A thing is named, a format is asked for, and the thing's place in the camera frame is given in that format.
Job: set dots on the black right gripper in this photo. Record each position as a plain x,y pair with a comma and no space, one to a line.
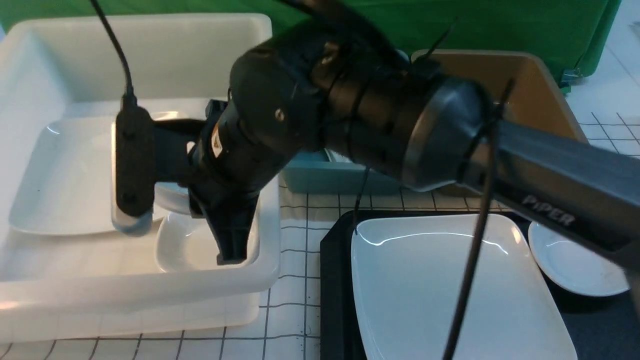
233,169

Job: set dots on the white square rice plate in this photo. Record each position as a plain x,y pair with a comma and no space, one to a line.
406,276

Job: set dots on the small white bowl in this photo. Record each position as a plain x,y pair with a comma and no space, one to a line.
171,197
574,268
185,244

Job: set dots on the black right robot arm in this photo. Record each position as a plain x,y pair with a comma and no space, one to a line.
457,134

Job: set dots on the white square plate in tub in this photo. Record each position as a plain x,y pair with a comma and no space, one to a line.
66,187

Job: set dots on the small white bowl in tub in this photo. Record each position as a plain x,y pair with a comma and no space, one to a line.
185,244

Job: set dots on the teal plastic bin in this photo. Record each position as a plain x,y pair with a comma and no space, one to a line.
325,175

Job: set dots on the white grid tablecloth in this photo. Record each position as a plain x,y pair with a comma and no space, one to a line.
287,326

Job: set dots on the large white plastic tub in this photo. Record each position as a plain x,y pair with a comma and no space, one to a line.
67,68

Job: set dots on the brown plastic bin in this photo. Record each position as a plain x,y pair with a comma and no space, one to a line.
536,100

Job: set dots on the metal clip on cloth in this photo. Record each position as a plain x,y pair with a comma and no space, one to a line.
570,78

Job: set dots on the green cloth backdrop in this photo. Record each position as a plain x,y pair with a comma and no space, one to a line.
568,35

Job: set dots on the black serving tray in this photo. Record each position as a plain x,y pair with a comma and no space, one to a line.
601,328

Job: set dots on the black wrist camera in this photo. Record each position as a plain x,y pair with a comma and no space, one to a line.
145,152

